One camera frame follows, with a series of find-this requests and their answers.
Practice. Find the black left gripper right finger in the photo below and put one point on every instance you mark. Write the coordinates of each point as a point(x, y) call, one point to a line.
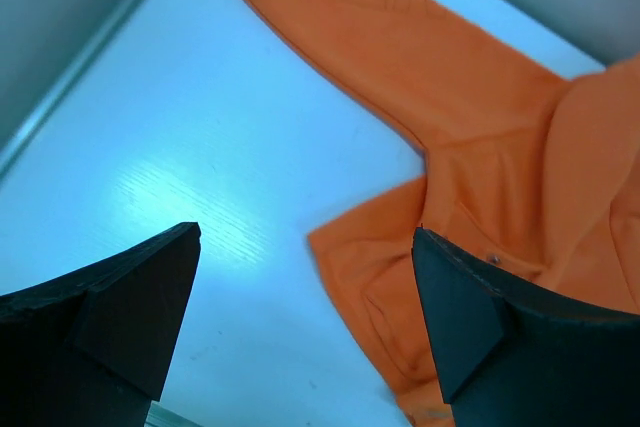
point(510, 353)

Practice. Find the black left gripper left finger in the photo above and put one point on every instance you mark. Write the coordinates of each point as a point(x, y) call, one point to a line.
point(93, 347)

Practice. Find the orange zip-up jacket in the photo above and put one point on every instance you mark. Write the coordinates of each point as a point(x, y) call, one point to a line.
point(525, 170)

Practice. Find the aluminium frame rail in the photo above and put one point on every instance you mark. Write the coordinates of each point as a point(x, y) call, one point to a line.
point(46, 45)

